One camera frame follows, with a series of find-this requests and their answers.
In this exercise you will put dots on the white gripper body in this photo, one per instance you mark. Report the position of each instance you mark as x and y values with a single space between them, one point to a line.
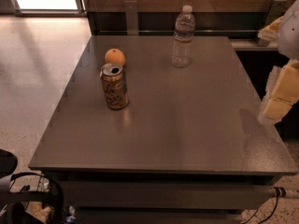
290 34

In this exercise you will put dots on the metal wall bracket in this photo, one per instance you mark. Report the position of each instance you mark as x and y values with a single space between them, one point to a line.
275 11
131 16

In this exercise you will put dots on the grey table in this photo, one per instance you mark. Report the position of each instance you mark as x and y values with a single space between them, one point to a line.
188 147

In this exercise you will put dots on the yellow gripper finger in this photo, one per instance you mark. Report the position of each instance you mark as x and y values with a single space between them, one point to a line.
270 32
282 92

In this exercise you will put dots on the right metal wall bracket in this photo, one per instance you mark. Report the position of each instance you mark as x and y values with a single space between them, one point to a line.
275 11

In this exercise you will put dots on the gold soda can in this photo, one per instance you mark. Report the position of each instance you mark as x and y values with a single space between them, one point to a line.
114 85

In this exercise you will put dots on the clear plastic water bottle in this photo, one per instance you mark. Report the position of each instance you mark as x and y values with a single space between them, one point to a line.
183 35

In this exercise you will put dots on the orange fruit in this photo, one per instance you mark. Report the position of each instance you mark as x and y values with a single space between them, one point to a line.
115 56

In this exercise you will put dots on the left metal wall bracket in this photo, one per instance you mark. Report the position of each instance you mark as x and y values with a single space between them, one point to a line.
131 16

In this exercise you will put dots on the bright window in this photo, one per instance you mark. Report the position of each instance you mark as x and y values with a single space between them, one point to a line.
48 7

